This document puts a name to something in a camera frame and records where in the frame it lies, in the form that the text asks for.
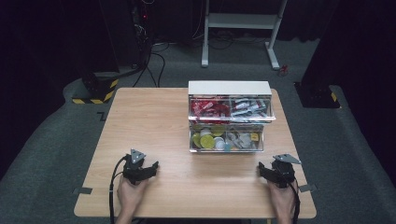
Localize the pile of grey sachets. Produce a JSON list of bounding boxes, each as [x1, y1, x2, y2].
[[225, 130, 252, 150]]

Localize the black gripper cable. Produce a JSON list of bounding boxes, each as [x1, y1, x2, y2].
[[288, 181, 302, 224], [108, 155, 129, 224]]

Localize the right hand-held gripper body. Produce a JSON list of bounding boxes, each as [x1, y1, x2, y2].
[[270, 153, 303, 189]]

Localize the white metal stand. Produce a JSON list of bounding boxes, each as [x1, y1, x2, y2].
[[201, 0, 289, 71]]

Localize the pile of red stick packets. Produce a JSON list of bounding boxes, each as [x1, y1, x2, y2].
[[190, 97, 232, 119]]

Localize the dark equipment rack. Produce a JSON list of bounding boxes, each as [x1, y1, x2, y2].
[[130, 0, 154, 68]]

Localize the black base with yellow stripes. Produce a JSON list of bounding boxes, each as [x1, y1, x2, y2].
[[71, 71, 120, 105]]

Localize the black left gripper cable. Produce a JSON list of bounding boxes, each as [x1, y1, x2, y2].
[[108, 155, 129, 224]]

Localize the small red floor object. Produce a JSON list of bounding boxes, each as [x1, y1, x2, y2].
[[277, 63, 290, 77]]

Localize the white drawer cabinet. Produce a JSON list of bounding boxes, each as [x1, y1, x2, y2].
[[187, 80, 274, 125]]

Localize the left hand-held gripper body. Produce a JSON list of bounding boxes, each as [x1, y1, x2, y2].
[[122, 148, 148, 186]]

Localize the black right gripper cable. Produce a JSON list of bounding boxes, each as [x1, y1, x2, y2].
[[288, 181, 302, 224]]

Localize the grey tape strip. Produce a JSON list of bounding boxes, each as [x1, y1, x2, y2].
[[72, 187, 93, 196], [298, 183, 318, 193]]

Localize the clear drawer with capsules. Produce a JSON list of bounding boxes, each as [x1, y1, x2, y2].
[[189, 123, 265, 154]]

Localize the person's right hand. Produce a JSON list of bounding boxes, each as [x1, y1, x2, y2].
[[266, 179, 299, 218]]

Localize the clear drawer with stick packets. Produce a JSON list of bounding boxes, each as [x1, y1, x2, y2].
[[188, 94, 277, 123]]

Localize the group of green and white capsules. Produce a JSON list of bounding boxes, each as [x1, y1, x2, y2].
[[191, 124, 227, 151]]

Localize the person's left hand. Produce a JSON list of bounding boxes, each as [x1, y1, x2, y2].
[[116, 175, 151, 217]]

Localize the black base with yellow mark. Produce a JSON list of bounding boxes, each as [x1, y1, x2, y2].
[[293, 81, 341, 109]]

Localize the black floor cables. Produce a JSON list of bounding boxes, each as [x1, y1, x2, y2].
[[132, 39, 171, 89]]

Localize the pile of grey stick packets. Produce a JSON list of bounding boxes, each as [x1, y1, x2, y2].
[[231, 97, 271, 119]]

